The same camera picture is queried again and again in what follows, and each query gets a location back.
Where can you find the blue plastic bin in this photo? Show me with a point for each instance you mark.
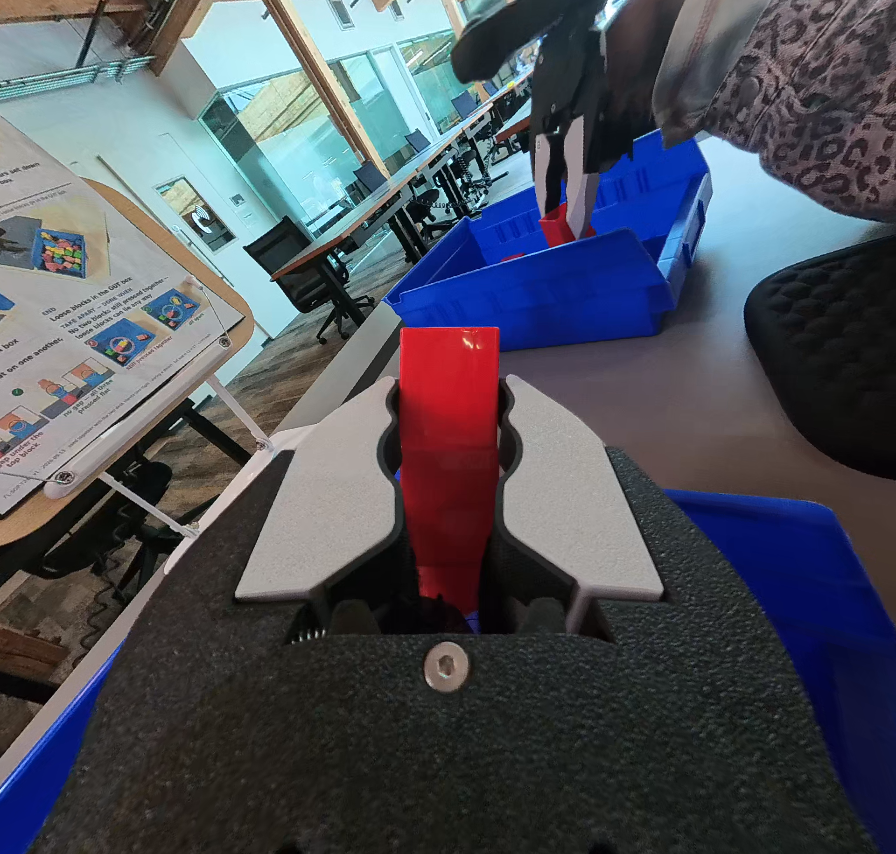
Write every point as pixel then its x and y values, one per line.
pixel 805 588
pixel 560 301

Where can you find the red toy block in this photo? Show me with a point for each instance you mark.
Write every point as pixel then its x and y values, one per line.
pixel 556 231

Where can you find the wooden top office desk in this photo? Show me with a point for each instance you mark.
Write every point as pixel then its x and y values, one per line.
pixel 514 122
pixel 315 252

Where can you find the black padded armrest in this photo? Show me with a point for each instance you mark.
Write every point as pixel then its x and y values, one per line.
pixel 833 350

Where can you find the instruction poster board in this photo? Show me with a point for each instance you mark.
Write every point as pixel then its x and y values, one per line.
pixel 70 273

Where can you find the white poster stand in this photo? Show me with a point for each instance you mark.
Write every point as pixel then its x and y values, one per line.
pixel 280 441

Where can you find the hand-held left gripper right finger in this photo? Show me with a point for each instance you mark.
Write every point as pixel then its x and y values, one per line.
pixel 581 511

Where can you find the black office chair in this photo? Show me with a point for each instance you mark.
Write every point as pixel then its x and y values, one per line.
pixel 280 252

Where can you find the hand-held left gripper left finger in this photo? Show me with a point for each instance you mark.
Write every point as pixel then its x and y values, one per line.
pixel 315 518

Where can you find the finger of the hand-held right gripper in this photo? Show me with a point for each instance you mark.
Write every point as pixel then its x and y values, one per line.
pixel 579 182
pixel 549 168

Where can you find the red block tower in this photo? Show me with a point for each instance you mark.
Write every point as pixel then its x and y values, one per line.
pixel 448 448

